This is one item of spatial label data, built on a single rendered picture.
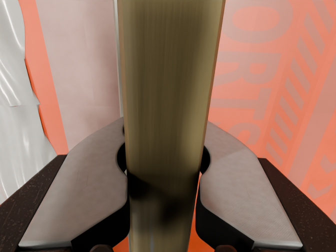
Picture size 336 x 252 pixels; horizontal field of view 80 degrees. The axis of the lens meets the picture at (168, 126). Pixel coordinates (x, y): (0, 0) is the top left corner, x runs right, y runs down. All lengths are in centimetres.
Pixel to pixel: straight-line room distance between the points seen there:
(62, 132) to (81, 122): 2
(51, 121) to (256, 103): 18
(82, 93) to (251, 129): 15
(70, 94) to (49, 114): 3
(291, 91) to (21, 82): 21
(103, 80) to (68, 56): 3
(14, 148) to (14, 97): 5
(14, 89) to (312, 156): 27
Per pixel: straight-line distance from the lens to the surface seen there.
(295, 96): 20
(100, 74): 17
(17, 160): 23
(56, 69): 18
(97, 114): 18
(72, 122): 19
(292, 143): 22
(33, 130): 21
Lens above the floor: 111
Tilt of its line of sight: 63 degrees down
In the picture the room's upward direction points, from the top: 179 degrees clockwise
